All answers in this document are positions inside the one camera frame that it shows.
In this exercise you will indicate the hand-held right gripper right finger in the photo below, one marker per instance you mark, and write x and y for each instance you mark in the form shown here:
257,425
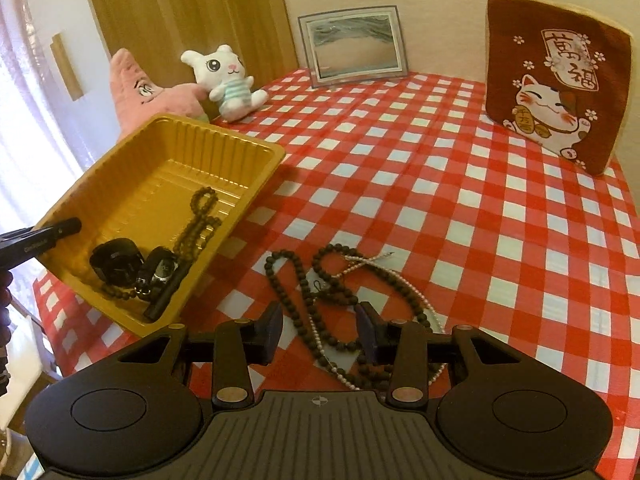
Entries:
366,334

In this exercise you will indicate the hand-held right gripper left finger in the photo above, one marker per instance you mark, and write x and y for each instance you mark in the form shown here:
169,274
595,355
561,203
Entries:
273,331

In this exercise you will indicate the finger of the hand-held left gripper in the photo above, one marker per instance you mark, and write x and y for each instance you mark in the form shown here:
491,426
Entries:
40,240

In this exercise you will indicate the yellow plastic tray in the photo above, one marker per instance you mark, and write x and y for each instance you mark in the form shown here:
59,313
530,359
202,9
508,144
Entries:
160,180

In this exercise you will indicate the white sheer curtain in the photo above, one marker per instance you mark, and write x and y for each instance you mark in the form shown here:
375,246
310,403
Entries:
45,110

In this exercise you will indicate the red checkered tablecloth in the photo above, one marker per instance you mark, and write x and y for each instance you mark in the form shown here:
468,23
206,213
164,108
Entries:
425,185

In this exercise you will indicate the pink star plush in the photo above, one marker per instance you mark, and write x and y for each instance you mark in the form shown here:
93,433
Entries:
145,92

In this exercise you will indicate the white plush cat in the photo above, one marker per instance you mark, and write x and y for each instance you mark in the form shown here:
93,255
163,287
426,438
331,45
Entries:
227,80

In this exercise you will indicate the wooden door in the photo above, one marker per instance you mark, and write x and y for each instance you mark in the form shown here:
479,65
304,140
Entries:
190,20

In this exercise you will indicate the brown lucky cat cushion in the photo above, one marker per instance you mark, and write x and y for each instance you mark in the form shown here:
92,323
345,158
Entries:
550,85

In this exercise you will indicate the clear picture frame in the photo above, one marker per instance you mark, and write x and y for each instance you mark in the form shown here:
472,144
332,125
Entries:
355,45

